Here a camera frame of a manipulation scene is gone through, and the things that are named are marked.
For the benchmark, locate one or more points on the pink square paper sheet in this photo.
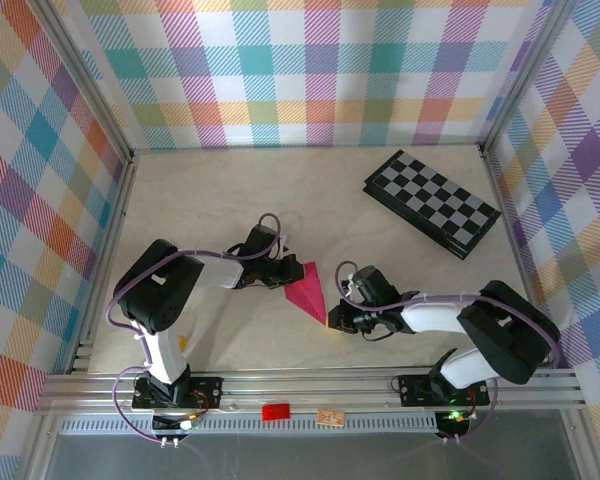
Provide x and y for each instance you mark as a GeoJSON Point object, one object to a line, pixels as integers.
{"type": "Point", "coordinates": [309, 295]}

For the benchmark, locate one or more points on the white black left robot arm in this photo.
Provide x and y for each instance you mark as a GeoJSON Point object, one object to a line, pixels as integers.
{"type": "Point", "coordinates": [160, 290]}

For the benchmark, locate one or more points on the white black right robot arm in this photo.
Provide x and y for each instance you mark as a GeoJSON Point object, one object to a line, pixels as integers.
{"type": "Point", "coordinates": [510, 330]}

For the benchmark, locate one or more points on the small orange sticker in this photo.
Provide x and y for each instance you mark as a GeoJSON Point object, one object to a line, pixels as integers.
{"type": "Point", "coordinates": [330, 417]}

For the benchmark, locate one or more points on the red rectangular label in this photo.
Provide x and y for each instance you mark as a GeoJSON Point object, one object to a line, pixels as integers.
{"type": "Point", "coordinates": [276, 412]}

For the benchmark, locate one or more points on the black grey folding chessboard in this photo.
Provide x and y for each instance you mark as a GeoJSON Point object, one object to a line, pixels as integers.
{"type": "Point", "coordinates": [430, 200]}

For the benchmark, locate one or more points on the small black circuit board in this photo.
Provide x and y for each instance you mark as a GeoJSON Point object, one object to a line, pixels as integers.
{"type": "Point", "coordinates": [452, 417]}
{"type": "Point", "coordinates": [187, 424]}

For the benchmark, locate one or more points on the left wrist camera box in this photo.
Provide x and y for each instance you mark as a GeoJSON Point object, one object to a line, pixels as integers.
{"type": "Point", "coordinates": [286, 246]}

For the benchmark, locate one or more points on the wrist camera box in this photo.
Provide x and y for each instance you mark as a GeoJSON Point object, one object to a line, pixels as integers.
{"type": "Point", "coordinates": [286, 246]}
{"type": "Point", "coordinates": [349, 286]}

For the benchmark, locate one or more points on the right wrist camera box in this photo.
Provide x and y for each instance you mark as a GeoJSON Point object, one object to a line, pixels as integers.
{"type": "Point", "coordinates": [349, 286]}

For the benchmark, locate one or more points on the aluminium mounting rail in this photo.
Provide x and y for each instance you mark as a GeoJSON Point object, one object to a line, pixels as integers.
{"type": "Point", "coordinates": [305, 387]}

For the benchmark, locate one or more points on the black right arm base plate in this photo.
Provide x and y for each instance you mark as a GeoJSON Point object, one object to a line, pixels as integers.
{"type": "Point", "coordinates": [415, 390]}

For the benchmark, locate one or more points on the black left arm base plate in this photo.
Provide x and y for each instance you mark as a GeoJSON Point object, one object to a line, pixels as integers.
{"type": "Point", "coordinates": [207, 392]}

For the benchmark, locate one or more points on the aluminium side rail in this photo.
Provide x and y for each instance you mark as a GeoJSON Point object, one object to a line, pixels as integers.
{"type": "Point", "coordinates": [106, 250]}

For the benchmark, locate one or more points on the aluminium frame post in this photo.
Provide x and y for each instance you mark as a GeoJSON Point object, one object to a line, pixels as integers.
{"type": "Point", "coordinates": [86, 75]}
{"type": "Point", "coordinates": [524, 75]}

